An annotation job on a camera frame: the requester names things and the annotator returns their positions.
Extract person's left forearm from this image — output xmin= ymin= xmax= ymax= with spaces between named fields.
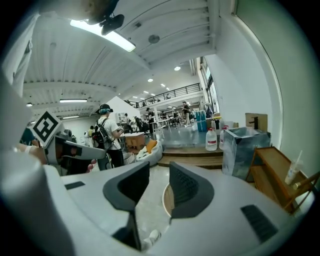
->
xmin=15 ymin=144 xmax=47 ymax=165

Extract grey marble box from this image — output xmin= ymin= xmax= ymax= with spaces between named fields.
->
xmin=221 ymin=126 xmax=272 ymax=181

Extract plastic cup with straw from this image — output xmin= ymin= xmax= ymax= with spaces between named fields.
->
xmin=284 ymin=150 xmax=305 ymax=186

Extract round wooden table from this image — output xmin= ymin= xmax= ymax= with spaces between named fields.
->
xmin=162 ymin=183 xmax=176 ymax=217

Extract person's white shirt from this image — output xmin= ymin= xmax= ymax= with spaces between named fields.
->
xmin=2 ymin=12 xmax=42 ymax=101

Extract person's white shoe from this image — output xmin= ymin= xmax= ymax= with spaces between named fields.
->
xmin=141 ymin=229 xmax=162 ymax=251

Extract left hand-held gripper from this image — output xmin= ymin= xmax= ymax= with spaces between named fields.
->
xmin=31 ymin=109 xmax=106 ymax=176

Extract person's left hand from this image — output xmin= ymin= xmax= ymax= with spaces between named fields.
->
xmin=86 ymin=159 xmax=98 ymax=174

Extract long ceiling light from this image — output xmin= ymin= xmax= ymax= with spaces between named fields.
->
xmin=69 ymin=19 xmax=137 ymax=53

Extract wooden rattan shelf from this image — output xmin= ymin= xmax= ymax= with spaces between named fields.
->
xmin=245 ymin=146 xmax=320 ymax=215

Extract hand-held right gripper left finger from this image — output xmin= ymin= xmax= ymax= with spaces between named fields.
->
xmin=102 ymin=161 xmax=151 ymax=251

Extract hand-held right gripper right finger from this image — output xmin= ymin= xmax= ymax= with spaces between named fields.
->
xmin=169 ymin=161 xmax=215 ymax=225

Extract clear water jug red label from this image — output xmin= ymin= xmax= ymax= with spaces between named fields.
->
xmin=205 ymin=127 xmax=218 ymax=152
xmin=219 ymin=125 xmax=230 ymax=151

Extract wooden cabinet with white top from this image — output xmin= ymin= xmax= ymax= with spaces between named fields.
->
xmin=124 ymin=132 xmax=147 ymax=154

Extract white beanbag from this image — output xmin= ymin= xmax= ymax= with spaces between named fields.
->
xmin=135 ymin=139 xmax=164 ymax=167

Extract black head-mounted camera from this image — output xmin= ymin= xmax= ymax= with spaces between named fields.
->
xmin=99 ymin=14 xmax=125 ymax=36

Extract striped laundry basket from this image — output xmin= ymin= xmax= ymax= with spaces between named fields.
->
xmin=123 ymin=152 xmax=136 ymax=166

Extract white table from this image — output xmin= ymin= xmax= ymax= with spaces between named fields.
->
xmin=151 ymin=119 xmax=174 ymax=140

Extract blue water bottle pack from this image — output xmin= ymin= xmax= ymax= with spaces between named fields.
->
xmin=195 ymin=111 xmax=208 ymax=133

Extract black balcony railing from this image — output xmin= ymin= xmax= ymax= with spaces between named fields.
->
xmin=124 ymin=82 xmax=201 ymax=109

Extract cardboard box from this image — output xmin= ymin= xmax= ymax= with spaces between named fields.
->
xmin=244 ymin=112 xmax=269 ymax=133

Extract orange cushion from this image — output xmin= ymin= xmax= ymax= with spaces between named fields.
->
xmin=145 ymin=141 xmax=158 ymax=154

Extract wooden steps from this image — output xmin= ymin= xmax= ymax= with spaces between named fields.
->
xmin=157 ymin=146 xmax=225 ymax=171

